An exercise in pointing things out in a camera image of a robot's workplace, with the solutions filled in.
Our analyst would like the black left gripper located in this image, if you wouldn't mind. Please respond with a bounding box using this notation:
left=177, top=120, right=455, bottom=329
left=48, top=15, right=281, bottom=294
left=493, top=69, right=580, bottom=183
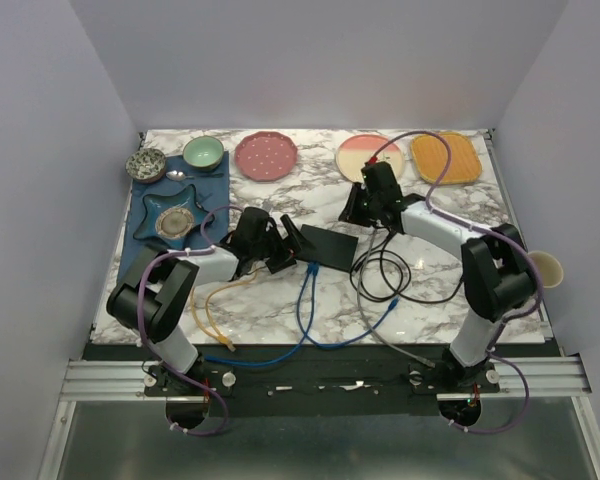
left=251, top=215, right=315, bottom=274

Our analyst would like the black network switch box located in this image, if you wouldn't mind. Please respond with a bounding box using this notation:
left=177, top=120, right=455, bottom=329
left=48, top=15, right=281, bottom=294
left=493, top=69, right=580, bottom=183
left=296, top=225, right=358, bottom=272

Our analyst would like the black ethernet cable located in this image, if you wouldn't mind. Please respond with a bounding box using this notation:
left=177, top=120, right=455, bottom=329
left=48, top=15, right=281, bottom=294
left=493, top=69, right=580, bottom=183
left=357, top=232, right=466, bottom=305
left=349, top=232, right=412, bottom=303

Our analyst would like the grey ethernet cable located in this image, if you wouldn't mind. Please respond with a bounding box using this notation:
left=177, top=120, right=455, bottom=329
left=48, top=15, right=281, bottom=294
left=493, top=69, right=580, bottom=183
left=354, top=229, right=436, bottom=370

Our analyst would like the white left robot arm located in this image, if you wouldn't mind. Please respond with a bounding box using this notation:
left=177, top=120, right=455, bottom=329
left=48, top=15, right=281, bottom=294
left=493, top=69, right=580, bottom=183
left=106, top=207, right=358, bottom=395

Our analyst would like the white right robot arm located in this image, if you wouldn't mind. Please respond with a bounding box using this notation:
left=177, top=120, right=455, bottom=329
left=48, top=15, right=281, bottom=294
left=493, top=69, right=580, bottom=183
left=340, top=162, right=541, bottom=392

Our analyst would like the cream and pink plate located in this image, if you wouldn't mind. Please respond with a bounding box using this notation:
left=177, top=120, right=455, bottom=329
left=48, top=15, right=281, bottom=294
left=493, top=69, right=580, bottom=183
left=335, top=133, right=406, bottom=183

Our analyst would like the pink dotted plate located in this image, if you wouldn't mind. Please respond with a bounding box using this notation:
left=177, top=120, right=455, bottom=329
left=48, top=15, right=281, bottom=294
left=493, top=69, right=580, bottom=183
left=234, top=131, right=298, bottom=182

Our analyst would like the orange woven square tray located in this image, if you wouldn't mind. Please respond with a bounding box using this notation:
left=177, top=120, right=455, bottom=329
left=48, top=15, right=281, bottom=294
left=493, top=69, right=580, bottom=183
left=410, top=132, right=482, bottom=185

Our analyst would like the blue cloth placemat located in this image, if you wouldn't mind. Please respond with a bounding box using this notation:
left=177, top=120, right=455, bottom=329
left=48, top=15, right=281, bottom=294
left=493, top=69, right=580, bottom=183
left=117, top=154, right=229, bottom=278

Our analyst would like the blue star shaped dish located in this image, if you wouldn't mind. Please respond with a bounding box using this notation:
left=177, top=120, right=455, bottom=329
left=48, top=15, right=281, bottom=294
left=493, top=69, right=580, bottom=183
left=132, top=185, right=208, bottom=250

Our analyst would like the small round saucer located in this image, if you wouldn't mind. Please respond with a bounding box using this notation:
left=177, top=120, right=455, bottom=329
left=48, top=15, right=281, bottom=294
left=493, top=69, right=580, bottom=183
left=155, top=207, right=195, bottom=240

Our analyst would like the green ceramic bowl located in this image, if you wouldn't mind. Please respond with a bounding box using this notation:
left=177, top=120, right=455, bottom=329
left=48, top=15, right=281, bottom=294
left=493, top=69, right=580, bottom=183
left=182, top=136, right=225, bottom=171

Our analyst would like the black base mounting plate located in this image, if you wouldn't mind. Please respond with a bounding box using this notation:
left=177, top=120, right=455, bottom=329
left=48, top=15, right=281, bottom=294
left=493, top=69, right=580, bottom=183
left=82, top=342, right=564, bottom=419

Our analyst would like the silver spoon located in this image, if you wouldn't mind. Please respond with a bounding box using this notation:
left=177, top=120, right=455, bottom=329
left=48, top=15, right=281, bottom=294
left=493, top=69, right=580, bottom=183
left=166, top=170, right=223, bottom=181

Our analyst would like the patterned small bowl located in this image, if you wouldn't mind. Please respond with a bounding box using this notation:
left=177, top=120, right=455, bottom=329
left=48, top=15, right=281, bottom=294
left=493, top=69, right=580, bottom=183
left=125, top=148, right=167, bottom=184

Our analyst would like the floral paper cup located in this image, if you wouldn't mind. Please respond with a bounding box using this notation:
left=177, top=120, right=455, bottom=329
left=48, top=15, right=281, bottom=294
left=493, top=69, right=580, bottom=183
left=528, top=251, right=564, bottom=289

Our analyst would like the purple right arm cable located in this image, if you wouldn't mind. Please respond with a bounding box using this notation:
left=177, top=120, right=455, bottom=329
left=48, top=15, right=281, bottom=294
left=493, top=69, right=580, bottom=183
left=367, top=132, right=544, bottom=435

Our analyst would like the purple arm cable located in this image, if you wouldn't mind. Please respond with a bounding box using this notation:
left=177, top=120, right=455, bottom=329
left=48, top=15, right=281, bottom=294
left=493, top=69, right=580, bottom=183
left=137, top=204, right=231, bottom=437
left=367, top=132, right=544, bottom=435

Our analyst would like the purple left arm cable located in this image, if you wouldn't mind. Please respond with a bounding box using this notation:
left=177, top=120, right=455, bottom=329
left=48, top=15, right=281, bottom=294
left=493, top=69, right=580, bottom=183
left=137, top=204, right=231, bottom=437

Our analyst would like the aluminium frame rail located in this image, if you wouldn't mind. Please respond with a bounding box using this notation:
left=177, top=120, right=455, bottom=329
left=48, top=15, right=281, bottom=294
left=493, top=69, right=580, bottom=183
left=60, top=357, right=592, bottom=402

